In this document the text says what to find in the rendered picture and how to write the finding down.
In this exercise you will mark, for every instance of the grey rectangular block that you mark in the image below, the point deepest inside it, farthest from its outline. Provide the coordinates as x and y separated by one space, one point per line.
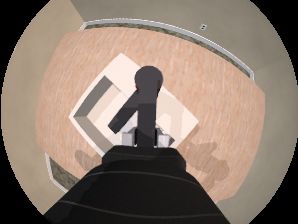
101 101

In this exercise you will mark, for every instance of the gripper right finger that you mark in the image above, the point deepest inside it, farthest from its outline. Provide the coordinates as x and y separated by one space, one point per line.
161 140

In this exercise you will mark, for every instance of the black mixer tap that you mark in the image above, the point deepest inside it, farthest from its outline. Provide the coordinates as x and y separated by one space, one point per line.
149 80

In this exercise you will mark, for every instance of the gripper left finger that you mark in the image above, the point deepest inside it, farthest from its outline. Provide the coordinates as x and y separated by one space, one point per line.
130 138

